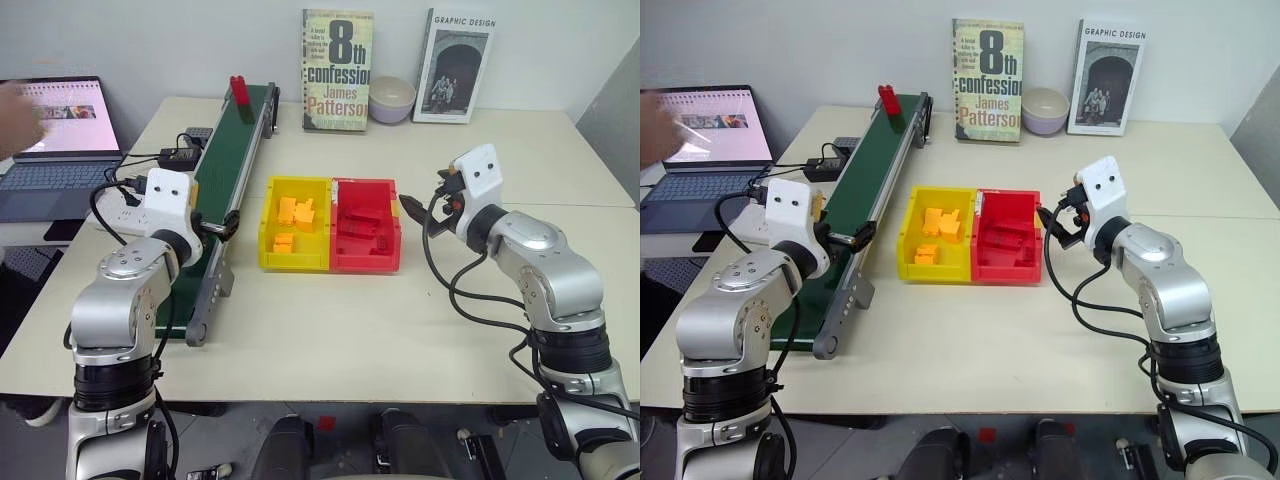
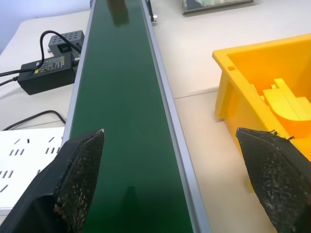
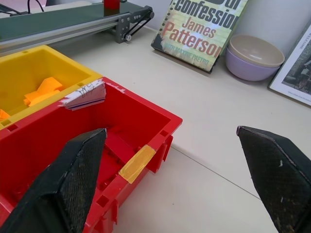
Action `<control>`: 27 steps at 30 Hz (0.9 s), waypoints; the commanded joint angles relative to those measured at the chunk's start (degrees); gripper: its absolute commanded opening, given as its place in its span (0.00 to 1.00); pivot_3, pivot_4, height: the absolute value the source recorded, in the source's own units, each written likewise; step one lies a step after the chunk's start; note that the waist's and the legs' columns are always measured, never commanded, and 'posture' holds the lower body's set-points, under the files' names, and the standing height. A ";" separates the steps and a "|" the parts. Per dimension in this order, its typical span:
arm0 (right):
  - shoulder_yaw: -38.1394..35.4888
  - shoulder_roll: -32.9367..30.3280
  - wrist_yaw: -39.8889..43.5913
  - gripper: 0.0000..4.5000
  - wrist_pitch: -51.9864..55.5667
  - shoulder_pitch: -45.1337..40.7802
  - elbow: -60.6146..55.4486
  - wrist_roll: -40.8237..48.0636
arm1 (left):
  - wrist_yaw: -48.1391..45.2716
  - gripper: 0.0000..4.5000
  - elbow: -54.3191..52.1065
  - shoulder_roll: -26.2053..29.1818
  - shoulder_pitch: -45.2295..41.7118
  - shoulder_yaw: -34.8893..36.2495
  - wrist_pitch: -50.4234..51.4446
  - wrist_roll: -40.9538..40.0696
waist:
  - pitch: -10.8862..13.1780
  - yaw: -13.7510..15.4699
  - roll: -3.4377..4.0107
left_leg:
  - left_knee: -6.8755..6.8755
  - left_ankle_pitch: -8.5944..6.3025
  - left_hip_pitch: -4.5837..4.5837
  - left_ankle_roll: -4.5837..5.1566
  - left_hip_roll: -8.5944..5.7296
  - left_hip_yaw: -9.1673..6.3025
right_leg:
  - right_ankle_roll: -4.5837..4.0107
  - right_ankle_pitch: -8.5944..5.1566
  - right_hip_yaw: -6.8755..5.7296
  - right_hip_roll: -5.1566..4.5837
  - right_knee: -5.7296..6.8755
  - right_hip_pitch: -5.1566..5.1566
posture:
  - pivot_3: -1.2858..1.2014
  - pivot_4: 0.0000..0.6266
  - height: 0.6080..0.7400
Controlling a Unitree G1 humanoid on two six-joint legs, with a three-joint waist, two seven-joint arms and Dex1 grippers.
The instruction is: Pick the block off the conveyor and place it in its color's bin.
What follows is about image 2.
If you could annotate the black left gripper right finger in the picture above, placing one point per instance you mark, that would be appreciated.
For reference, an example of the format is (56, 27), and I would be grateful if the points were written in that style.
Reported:
(272, 179)

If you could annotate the grey speed controller box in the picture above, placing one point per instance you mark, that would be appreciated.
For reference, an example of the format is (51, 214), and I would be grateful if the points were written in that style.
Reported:
(66, 42)

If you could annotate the black power adapter brick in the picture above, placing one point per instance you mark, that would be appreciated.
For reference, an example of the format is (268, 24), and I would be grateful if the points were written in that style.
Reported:
(47, 72)

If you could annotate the transparent plastic box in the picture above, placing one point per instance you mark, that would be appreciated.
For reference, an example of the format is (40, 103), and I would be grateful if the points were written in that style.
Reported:
(213, 6)

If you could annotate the white power strip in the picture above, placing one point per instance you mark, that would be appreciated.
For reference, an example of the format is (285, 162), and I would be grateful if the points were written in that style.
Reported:
(24, 160)

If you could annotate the black metal frame leg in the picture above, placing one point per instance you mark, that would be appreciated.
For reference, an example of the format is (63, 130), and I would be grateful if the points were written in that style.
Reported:
(151, 13)

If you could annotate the yellow plastic bin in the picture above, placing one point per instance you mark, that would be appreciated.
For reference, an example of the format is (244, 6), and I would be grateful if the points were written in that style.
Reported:
(262, 80)

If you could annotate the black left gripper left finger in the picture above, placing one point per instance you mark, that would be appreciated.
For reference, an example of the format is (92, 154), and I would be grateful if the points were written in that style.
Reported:
(73, 179)

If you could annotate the green conveyor belt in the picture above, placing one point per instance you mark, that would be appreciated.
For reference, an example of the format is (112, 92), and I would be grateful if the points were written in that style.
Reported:
(121, 102)

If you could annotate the yellow arch block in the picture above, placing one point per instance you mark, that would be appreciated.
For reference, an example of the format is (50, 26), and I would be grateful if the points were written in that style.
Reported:
(295, 126)

